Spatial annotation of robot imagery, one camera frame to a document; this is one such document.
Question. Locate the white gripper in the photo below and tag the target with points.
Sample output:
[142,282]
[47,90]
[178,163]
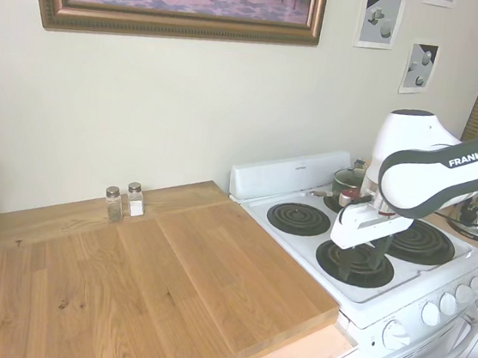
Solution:
[353,235]

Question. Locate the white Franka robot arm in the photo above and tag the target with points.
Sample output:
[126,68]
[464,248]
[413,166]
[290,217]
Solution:
[404,133]

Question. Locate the dark green cooking pot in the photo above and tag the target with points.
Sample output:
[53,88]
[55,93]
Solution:
[344,186]

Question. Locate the small coil burner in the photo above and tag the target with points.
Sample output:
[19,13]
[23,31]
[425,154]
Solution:
[362,273]
[330,203]
[298,218]

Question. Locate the white electric stove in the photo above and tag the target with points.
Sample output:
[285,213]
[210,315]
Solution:
[363,305]

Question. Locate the large coil burner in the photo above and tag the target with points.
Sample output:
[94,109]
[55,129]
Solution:
[425,248]

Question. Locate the glass salt shaker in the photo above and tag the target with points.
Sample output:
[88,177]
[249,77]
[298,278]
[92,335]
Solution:
[135,204]

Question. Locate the large paper print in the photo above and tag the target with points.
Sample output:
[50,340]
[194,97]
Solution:
[380,18]

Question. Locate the large wooden butcher block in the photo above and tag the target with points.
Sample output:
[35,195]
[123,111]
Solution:
[122,295]

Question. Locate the glass pepper shaker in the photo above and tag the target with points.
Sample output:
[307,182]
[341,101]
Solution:
[113,208]

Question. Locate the red wrist camera mount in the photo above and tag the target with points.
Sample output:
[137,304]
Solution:
[348,198]

